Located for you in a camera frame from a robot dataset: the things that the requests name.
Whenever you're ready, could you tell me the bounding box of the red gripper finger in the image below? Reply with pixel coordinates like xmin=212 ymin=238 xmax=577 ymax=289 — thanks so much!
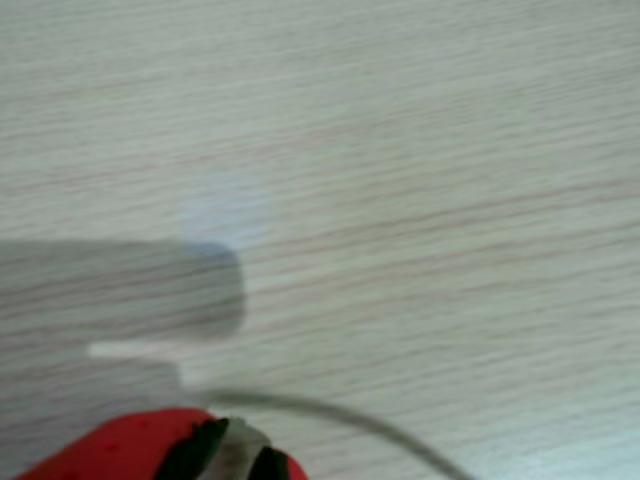
xmin=13 ymin=407 xmax=310 ymax=480

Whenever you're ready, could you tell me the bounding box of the thin grey cable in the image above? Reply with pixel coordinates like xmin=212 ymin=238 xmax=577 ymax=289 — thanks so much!
xmin=205 ymin=389 xmax=479 ymax=480

